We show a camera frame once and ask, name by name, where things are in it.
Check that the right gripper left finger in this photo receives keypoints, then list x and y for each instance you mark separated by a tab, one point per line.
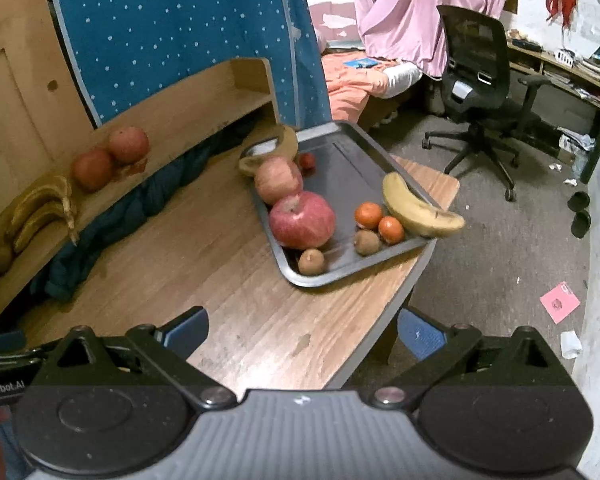
164	350

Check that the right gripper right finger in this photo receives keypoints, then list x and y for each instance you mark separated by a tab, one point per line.
441	353

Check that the brown kiwi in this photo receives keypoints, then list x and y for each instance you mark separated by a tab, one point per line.
312	262
366	242

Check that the long yellow banana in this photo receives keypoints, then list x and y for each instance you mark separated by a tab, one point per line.
416	215

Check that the orange tangerine with leaf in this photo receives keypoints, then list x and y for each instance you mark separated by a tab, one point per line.
368	215

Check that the brown kiwi front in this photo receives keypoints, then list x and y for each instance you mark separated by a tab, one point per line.
312	262

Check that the red pink apple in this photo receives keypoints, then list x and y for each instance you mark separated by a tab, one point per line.
302	221

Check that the yellowish red apple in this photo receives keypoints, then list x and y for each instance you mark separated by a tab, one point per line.
277	178

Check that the red cherry tomato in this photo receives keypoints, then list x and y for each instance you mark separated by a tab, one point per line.
306	162

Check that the short curved yellow banana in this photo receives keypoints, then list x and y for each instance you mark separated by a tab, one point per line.
273	140

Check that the shelf kiwi right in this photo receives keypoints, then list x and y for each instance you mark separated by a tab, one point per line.
5	258

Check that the pink paper on floor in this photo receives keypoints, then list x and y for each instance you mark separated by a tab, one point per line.
559	302

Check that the metal tray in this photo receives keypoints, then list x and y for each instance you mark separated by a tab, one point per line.
350	166

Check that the upper shelf banana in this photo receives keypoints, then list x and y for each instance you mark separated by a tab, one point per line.
56	190

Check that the left shelf apple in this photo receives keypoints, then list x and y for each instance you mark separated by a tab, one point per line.
93	169

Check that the shelf apple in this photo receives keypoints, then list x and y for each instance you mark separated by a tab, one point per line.
93	169
128	145

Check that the black slippers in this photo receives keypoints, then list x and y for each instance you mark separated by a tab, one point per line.
581	222

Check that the right shelf apple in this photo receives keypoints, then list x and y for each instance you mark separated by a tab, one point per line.
128	145

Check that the wooden desk shelf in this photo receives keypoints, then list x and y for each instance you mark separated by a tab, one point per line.
175	119

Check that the black office chair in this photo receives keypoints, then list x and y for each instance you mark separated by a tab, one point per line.
474	89

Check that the wooden board panel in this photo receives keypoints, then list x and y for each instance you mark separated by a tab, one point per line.
42	117

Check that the orange bed blanket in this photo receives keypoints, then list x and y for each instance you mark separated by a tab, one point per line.
352	79

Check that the cluttered wooden desk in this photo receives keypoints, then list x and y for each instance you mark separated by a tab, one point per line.
570	100

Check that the blue starry fabric wardrobe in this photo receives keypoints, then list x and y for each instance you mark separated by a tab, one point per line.
122	51

